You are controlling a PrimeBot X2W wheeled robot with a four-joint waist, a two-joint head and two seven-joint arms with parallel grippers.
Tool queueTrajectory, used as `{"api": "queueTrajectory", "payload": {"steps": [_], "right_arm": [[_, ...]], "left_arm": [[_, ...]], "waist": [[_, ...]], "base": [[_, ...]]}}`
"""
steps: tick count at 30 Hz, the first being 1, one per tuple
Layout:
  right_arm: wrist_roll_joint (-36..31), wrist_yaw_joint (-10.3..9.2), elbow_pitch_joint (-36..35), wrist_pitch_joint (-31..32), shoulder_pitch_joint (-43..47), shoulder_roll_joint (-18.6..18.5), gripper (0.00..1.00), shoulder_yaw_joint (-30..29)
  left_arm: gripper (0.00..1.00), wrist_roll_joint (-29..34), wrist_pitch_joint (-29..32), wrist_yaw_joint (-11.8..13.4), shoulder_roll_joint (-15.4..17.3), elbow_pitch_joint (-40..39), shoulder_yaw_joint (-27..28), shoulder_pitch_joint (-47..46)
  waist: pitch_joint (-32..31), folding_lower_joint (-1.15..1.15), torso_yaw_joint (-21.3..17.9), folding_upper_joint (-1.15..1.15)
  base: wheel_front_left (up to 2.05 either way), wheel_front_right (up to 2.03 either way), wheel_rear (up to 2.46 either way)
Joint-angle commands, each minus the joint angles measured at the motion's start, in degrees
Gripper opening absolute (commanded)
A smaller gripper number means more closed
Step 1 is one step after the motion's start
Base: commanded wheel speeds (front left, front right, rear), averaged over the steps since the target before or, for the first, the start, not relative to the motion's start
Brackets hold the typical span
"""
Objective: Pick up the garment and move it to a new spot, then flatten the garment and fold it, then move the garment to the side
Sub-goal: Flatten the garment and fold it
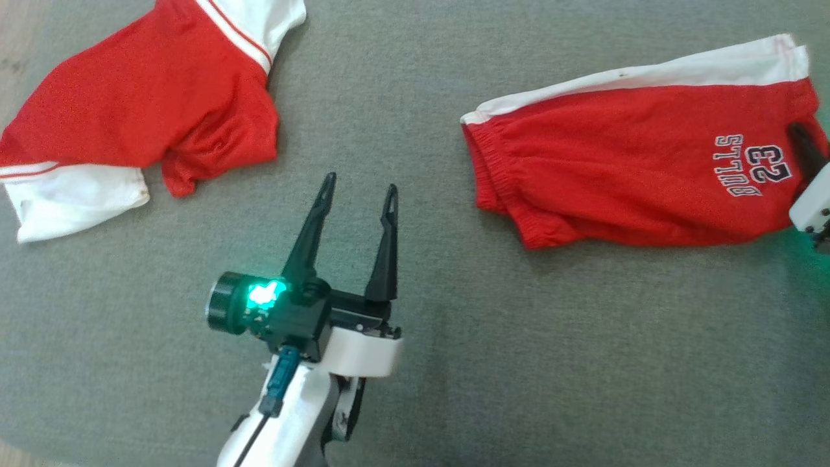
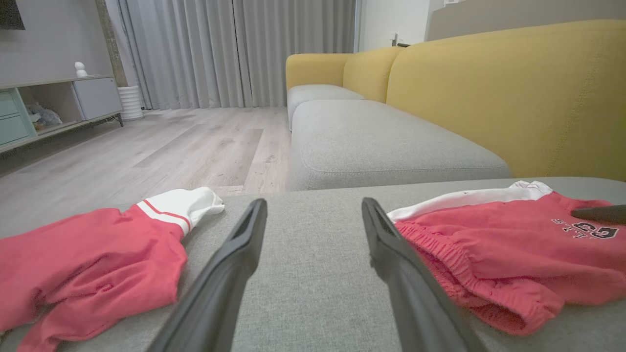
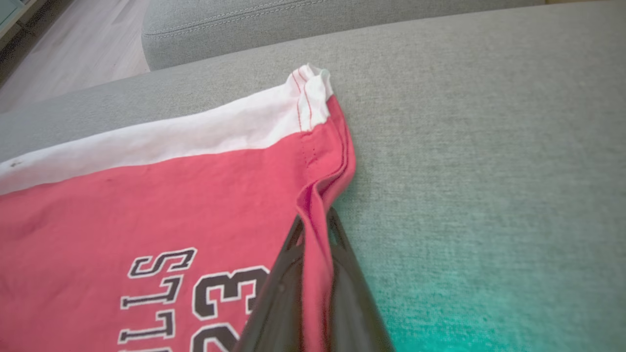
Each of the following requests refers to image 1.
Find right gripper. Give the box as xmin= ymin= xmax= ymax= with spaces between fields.
xmin=787 ymin=122 xmax=830 ymax=255

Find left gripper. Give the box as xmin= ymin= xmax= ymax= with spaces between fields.
xmin=206 ymin=172 xmax=404 ymax=379

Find red white Bulls shorts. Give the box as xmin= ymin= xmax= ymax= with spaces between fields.
xmin=460 ymin=34 xmax=830 ymax=250

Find red white basketball jersey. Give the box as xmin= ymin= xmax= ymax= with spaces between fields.
xmin=0 ymin=0 xmax=307 ymax=245

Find grey fabric sofa seat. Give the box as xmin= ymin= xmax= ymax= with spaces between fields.
xmin=0 ymin=0 xmax=830 ymax=467

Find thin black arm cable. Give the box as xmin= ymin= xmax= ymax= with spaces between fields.
xmin=232 ymin=346 xmax=302 ymax=467

